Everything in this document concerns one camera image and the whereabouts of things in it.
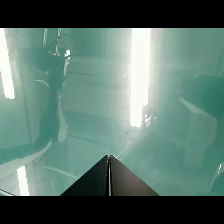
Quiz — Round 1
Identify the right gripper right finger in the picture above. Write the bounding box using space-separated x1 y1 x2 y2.
108 154 160 197

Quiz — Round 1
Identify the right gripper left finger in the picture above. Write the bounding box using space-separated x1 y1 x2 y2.
60 154 110 197

